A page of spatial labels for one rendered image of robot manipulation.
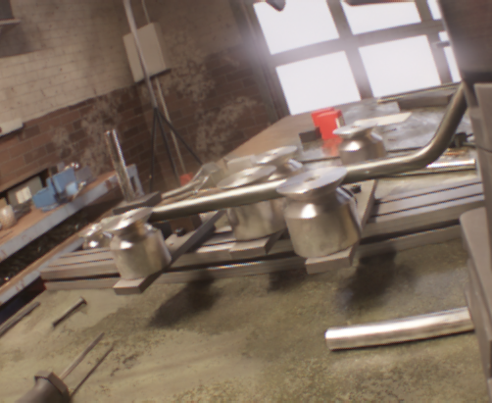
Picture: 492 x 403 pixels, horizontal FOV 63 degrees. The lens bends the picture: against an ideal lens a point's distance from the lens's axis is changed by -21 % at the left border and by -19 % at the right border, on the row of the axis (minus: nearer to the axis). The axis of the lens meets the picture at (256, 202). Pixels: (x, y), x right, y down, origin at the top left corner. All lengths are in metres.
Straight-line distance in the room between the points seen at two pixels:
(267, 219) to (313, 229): 0.08
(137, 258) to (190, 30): 3.39
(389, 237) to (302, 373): 0.17
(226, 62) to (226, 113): 0.41
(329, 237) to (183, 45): 3.49
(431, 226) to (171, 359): 0.24
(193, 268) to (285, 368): 0.21
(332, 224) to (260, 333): 0.09
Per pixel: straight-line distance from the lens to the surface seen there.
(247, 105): 3.60
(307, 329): 0.33
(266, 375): 0.29
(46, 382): 0.34
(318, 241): 0.32
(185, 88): 3.78
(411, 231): 0.40
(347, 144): 0.48
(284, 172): 0.45
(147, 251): 0.39
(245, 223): 0.39
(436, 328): 0.27
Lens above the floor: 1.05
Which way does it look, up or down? 14 degrees down
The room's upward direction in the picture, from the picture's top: 18 degrees counter-clockwise
